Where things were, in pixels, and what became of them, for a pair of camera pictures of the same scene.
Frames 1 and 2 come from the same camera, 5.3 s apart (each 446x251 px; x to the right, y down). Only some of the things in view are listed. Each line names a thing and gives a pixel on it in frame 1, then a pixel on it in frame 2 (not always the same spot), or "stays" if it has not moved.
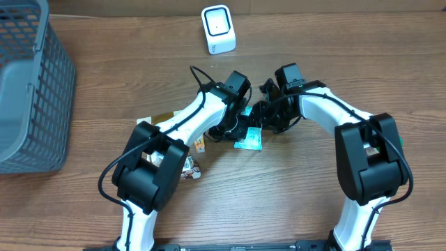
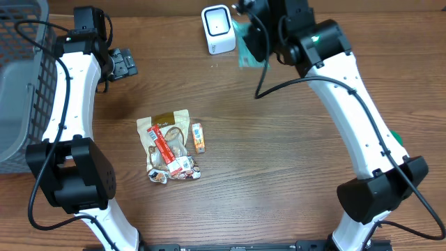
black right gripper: (264, 113) -> (256, 43)
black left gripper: (227, 130) -> (123, 62)
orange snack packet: (200, 144) stays
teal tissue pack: (253, 139) -> (247, 57)
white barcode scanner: (219, 28) stays
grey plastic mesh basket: (37, 86) stays
